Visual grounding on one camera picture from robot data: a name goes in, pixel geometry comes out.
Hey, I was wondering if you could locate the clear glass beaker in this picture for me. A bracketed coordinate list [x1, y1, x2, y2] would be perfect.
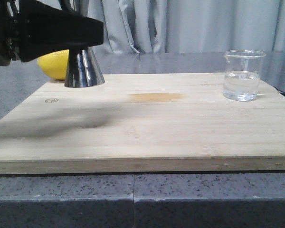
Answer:
[223, 50, 266, 102]

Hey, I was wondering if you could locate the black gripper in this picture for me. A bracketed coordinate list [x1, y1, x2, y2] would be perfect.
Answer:
[0, 0, 104, 67]

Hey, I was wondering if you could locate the wooden cutting board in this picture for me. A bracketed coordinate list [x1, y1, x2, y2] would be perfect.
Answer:
[0, 73, 285, 174]

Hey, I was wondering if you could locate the steel double jigger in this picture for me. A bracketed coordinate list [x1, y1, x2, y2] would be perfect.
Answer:
[65, 47, 105, 88]

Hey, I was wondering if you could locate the yellow lemon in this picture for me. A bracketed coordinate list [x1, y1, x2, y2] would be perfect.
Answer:
[37, 49, 69, 80]

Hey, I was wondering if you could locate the grey curtain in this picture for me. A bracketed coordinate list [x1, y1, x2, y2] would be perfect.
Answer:
[88, 0, 285, 54]

